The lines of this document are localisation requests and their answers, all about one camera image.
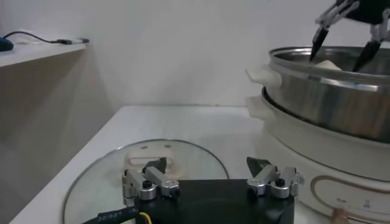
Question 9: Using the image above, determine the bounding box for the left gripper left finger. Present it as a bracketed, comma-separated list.
[121, 156, 180, 208]

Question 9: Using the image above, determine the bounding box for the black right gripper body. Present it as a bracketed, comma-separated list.
[335, 0, 390, 26]

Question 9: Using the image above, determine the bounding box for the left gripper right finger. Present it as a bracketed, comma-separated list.
[246, 156, 305, 200]

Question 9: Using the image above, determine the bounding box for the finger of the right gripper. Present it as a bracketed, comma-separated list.
[309, 0, 361, 63]
[352, 10, 390, 73]

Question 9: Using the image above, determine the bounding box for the white steamed baozi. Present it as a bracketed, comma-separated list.
[313, 60, 344, 72]

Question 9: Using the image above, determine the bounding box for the round glass pot lid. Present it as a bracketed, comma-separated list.
[62, 139, 230, 224]

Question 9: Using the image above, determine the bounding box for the stainless steel steamer basket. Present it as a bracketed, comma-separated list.
[246, 45, 390, 144]

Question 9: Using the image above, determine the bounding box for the white electric cooking pot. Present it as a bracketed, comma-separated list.
[246, 86, 390, 224]

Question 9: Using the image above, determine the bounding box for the white side desk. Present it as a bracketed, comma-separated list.
[0, 29, 89, 69]

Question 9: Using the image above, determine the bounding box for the blue computer mouse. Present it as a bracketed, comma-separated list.
[0, 36, 15, 52]

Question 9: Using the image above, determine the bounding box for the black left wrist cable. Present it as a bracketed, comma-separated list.
[81, 206, 153, 224]

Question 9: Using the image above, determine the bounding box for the black cable with adapter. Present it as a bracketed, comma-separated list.
[2, 30, 91, 46]

